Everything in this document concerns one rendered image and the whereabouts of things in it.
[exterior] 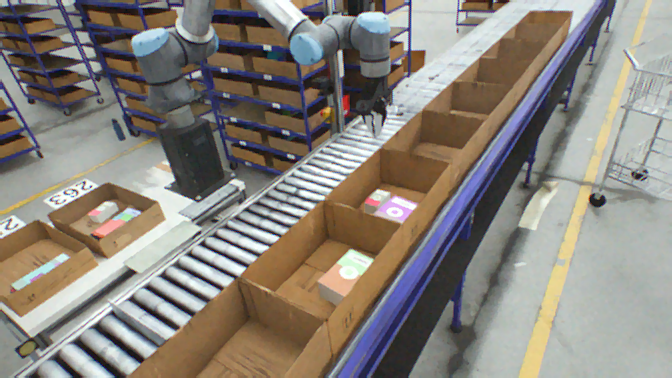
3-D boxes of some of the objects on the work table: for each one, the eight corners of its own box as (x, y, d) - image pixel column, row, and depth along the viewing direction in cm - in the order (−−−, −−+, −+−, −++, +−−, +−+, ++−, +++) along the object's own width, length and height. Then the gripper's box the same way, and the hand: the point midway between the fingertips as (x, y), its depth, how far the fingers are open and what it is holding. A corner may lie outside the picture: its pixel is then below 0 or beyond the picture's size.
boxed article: (92, 221, 188) (87, 213, 185) (110, 208, 195) (106, 201, 192) (101, 224, 186) (96, 216, 183) (119, 210, 193) (115, 202, 190)
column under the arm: (164, 188, 207) (140, 129, 188) (204, 164, 224) (186, 107, 205) (198, 202, 193) (176, 140, 175) (238, 176, 210) (222, 116, 192)
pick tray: (49, 236, 182) (37, 218, 177) (100, 265, 164) (89, 246, 158) (-28, 280, 163) (-44, 261, 158) (20, 318, 145) (4, 299, 139)
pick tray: (115, 198, 203) (107, 181, 197) (167, 219, 185) (159, 201, 179) (56, 232, 184) (45, 214, 178) (108, 260, 166) (97, 241, 160)
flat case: (12, 287, 155) (9, 285, 154) (65, 255, 167) (63, 252, 167) (29, 302, 148) (26, 299, 147) (83, 267, 161) (81, 264, 160)
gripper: (395, 69, 129) (395, 131, 140) (369, 67, 133) (371, 128, 145) (384, 78, 123) (385, 142, 134) (357, 76, 127) (360, 138, 138)
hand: (374, 135), depth 137 cm, fingers closed
